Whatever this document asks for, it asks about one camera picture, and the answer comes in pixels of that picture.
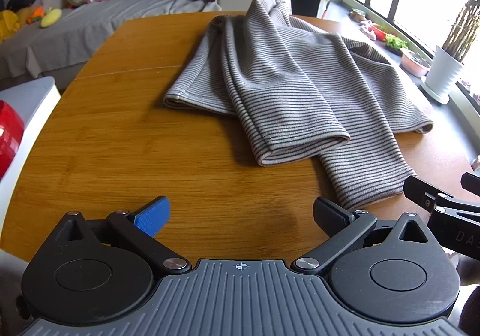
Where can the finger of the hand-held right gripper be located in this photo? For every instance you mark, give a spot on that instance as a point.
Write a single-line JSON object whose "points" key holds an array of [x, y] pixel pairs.
{"points": [[420, 191], [471, 182]]}

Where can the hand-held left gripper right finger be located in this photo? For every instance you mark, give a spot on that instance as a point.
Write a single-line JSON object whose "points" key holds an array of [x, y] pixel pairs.
{"points": [[330, 216]]}

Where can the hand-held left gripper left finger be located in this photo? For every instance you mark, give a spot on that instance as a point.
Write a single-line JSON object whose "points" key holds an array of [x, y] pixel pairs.
{"points": [[152, 216]]}

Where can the grey striped pants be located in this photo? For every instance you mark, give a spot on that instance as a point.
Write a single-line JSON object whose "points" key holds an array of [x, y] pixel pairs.
{"points": [[292, 95]]}

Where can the white plant pot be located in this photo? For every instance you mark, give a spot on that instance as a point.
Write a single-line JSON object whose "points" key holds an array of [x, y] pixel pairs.
{"points": [[444, 69]]}

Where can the pink bowl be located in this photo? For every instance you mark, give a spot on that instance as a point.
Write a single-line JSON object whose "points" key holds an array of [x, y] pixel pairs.
{"points": [[414, 64]]}

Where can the green seedlings tray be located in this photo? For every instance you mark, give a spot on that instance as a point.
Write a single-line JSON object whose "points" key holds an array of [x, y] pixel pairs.
{"points": [[396, 44]]}

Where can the tall potted plant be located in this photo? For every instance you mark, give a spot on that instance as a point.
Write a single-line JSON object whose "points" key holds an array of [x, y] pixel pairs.
{"points": [[463, 20]]}

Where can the red round container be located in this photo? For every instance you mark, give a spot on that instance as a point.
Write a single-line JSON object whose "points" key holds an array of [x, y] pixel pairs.
{"points": [[9, 137]]}

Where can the white side table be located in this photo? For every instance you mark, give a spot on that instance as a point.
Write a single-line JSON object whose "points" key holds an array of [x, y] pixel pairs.
{"points": [[33, 95]]}

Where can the pink toy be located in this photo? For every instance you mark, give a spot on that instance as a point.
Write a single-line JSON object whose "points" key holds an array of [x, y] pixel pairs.
{"points": [[368, 29]]}

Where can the small jar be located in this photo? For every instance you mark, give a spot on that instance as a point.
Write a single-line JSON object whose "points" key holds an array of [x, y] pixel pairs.
{"points": [[358, 15]]}

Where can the grey sofa bed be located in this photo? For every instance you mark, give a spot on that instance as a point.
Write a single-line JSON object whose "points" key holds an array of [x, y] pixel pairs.
{"points": [[93, 24]]}

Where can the white floor cleaner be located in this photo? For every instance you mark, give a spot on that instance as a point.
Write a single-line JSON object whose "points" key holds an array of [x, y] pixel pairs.
{"points": [[324, 10]]}

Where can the yellow-green plush fruit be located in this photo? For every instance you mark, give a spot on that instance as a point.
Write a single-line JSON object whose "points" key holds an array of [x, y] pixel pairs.
{"points": [[51, 17]]}

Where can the orange plush toy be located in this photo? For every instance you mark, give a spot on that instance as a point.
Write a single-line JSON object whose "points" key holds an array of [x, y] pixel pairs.
{"points": [[36, 13]]}

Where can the yellow plush toy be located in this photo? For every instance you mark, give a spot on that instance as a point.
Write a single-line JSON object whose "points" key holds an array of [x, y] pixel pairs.
{"points": [[9, 22]]}

